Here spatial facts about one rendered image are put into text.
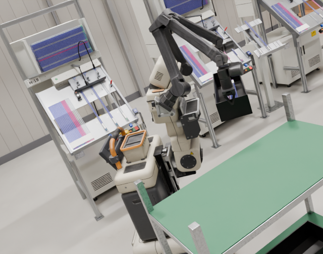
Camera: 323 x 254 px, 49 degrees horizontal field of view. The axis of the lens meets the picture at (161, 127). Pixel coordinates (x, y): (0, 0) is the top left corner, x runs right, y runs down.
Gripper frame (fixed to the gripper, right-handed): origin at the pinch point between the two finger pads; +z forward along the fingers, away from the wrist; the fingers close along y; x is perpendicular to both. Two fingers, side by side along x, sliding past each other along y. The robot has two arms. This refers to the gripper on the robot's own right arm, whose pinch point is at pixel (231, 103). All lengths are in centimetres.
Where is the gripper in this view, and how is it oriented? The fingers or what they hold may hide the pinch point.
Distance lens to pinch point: 190.9
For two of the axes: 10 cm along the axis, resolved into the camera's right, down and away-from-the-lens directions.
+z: 3.3, 8.7, 3.6
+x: -9.4, 2.6, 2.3
